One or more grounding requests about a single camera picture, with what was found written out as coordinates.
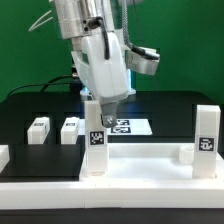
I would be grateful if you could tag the white desk top tray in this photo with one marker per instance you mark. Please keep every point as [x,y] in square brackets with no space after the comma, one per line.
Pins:
[150,162]

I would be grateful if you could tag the white left obstacle bar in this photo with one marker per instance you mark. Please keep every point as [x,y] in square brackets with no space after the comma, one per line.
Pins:
[4,156]

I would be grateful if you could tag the white front obstacle bar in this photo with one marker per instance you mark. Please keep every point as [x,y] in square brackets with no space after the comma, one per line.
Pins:
[159,194]

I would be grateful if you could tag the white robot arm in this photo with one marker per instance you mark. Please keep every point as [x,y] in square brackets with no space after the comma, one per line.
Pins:
[81,18]

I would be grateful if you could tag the white obstacle bar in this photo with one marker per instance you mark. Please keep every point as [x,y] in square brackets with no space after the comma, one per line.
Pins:
[159,194]
[4,156]

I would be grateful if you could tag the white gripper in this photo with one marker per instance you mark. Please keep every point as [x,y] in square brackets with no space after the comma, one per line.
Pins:
[105,79]

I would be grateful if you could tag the white marker tag plate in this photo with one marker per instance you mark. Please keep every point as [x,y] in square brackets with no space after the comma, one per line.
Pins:
[130,127]

